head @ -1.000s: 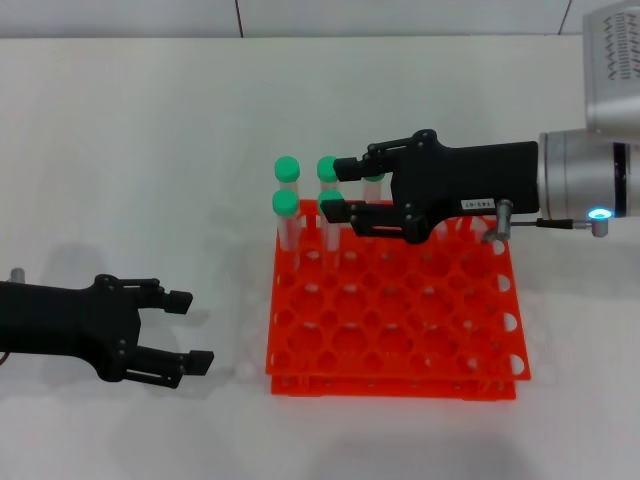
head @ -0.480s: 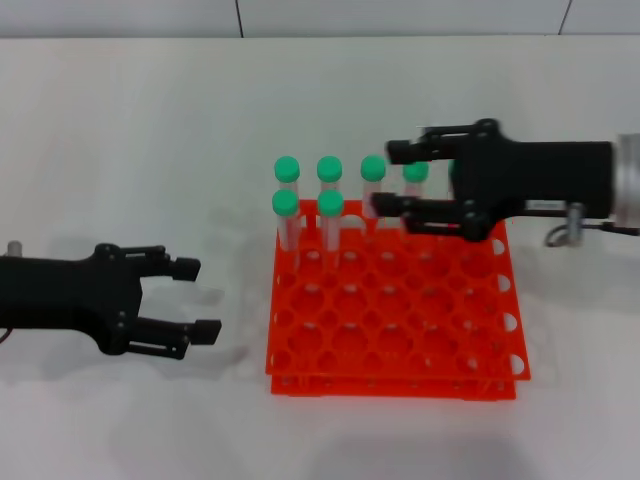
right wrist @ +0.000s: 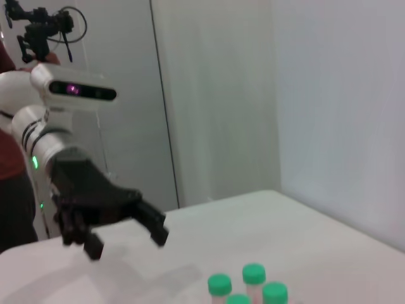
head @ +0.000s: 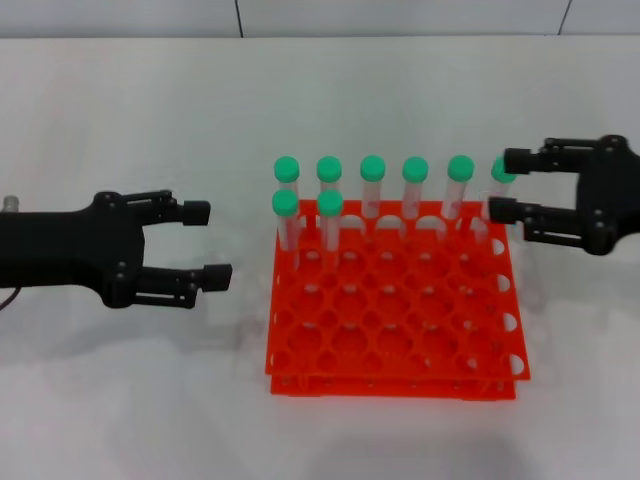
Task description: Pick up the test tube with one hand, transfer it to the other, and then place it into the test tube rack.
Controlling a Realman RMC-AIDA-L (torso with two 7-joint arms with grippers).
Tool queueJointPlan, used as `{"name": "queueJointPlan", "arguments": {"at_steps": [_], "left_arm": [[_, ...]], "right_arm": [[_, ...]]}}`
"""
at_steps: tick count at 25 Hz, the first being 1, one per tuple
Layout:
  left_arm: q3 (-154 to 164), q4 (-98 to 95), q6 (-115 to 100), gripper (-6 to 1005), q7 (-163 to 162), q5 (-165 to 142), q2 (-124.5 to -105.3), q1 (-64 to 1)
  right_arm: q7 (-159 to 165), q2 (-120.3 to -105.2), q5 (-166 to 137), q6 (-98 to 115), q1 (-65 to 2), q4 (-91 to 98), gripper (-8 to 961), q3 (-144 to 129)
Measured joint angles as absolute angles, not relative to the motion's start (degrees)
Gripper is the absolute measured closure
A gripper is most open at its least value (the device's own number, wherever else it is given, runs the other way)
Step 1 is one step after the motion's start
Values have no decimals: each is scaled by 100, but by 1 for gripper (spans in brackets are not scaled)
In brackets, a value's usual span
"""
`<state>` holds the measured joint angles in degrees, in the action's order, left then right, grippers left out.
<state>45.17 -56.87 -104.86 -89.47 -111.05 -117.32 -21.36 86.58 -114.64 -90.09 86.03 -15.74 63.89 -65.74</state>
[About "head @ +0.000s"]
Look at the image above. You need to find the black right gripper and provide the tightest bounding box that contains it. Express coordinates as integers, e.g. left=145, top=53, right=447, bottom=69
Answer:
left=488, top=133, right=640, bottom=257

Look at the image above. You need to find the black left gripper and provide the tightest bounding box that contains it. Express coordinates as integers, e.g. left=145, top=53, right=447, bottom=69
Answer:
left=0, top=189, right=234, bottom=310

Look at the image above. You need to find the clear test tube green cap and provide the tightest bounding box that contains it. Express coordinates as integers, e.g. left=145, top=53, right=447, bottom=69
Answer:
left=479, top=157, right=519, bottom=221
left=442, top=154, right=476, bottom=221
left=271, top=189, right=300, bottom=261
left=401, top=156, right=430, bottom=221
left=359, top=154, right=388, bottom=221
left=315, top=155, right=344, bottom=194
left=273, top=155, right=302, bottom=199
left=316, top=189, right=345, bottom=266

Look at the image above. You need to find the orange test tube rack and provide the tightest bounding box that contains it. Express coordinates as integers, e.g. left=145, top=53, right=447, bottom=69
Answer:
left=264, top=198, right=533, bottom=403

